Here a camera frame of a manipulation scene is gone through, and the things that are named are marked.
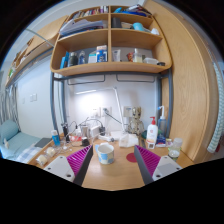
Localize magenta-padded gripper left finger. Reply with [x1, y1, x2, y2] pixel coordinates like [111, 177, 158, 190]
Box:
[43, 144, 95, 187]

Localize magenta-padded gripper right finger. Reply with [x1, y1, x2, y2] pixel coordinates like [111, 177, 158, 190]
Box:
[133, 144, 184, 186]

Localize white tape roll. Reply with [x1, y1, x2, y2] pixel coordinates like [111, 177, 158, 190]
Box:
[44, 146, 57, 158]
[35, 154, 49, 167]

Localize small blue box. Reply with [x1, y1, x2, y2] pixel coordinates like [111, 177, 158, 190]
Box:
[155, 134, 167, 148]

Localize small blue bottle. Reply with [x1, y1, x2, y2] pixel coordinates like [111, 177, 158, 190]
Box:
[50, 129, 61, 147]

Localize small black adapter cube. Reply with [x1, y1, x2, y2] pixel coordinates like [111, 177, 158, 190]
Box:
[81, 136, 91, 147]

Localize black electric shaver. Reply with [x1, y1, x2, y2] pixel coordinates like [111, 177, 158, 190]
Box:
[60, 122, 70, 143]

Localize white pump bottle, red pump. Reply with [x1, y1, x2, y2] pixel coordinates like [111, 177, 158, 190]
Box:
[145, 116, 159, 145]

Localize crumpled white paper bag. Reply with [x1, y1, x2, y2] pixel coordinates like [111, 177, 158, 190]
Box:
[118, 132, 140, 149]

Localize bed with pale blue sheet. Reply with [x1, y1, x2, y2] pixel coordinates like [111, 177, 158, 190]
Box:
[0, 131, 43, 164]

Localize cream mug with blue patches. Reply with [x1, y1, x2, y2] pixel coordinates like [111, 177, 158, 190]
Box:
[95, 142, 116, 165]

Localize white charger block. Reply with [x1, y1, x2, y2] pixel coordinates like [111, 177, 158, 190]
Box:
[87, 124, 101, 138]

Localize wooden tree-man figurine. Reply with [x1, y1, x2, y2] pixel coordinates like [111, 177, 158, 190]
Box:
[127, 106, 145, 136]

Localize white power strip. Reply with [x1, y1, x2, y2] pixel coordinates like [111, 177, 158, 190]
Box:
[98, 133, 114, 142]

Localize teal pillow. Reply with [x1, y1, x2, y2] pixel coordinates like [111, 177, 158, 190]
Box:
[0, 119, 20, 144]

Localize white desk lamp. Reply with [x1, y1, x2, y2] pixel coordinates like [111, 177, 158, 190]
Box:
[74, 86, 126, 141]

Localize grey patterned curtain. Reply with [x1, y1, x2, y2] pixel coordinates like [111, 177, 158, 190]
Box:
[0, 83, 21, 126]

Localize wooden wardrobe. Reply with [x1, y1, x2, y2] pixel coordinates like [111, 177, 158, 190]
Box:
[143, 0, 221, 164]

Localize wooden shelf unit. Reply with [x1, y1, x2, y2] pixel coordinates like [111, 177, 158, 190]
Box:
[49, 4, 173, 78]

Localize white wall socket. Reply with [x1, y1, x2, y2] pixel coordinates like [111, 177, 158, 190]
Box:
[90, 107, 101, 118]
[101, 105, 113, 117]

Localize grey metal shelf frame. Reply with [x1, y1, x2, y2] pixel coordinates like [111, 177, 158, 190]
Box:
[49, 68, 174, 141]

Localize white corrugated hose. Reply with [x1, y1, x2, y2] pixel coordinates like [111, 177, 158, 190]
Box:
[206, 59, 224, 154]

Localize long wooden wall shelf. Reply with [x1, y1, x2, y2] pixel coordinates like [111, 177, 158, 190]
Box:
[4, 14, 69, 88]

